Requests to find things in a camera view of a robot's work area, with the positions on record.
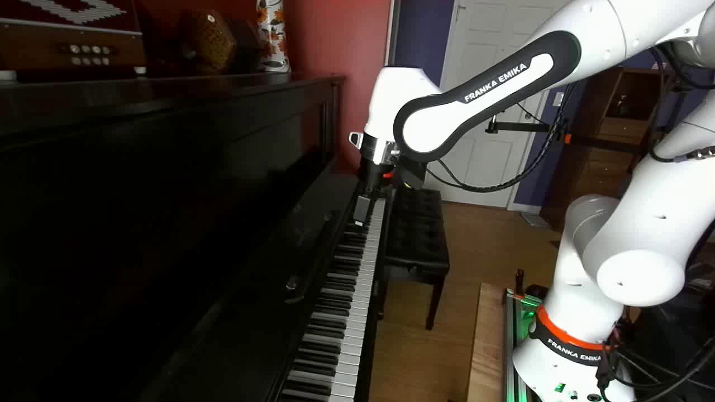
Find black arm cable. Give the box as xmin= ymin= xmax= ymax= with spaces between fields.
xmin=645 ymin=41 xmax=715 ymax=165

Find brown patterned instrument case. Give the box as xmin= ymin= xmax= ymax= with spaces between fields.
xmin=0 ymin=0 xmax=149 ymax=77

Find black base cable bundle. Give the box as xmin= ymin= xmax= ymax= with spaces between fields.
xmin=592 ymin=318 xmax=715 ymax=402

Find black hanging cable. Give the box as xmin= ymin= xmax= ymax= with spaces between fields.
xmin=422 ymin=100 xmax=563 ymax=194

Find green metal base frame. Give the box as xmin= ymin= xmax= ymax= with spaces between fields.
xmin=501 ymin=267 xmax=548 ymax=402

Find patterned ceramic vase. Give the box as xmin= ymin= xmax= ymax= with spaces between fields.
xmin=255 ymin=0 xmax=293 ymax=75

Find light wooden platform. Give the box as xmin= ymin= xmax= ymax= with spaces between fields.
xmin=465 ymin=282 xmax=510 ymax=402

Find black tufted piano bench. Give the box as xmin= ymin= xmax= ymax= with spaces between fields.
xmin=379 ymin=184 xmax=451 ymax=333

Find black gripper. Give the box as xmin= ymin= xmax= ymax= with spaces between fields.
xmin=350 ymin=145 xmax=397 ymax=230

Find brown wooden cabinet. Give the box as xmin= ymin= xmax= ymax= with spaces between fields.
xmin=544 ymin=65 xmax=666 ymax=234

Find brown woven basket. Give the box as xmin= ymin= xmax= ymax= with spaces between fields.
xmin=173 ymin=7 xmax=242 ymax=75

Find white panel door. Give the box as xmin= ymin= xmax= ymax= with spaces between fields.
xmin=435 ymin=0 xmax=577 ymax=211

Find black upright piano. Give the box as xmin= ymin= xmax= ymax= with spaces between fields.
xmin=0 ymin=71 xmax=390 ymax=402

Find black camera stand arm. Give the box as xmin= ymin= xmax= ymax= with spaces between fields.
xmin=483 ymin=115 xmax=573 ymax=145

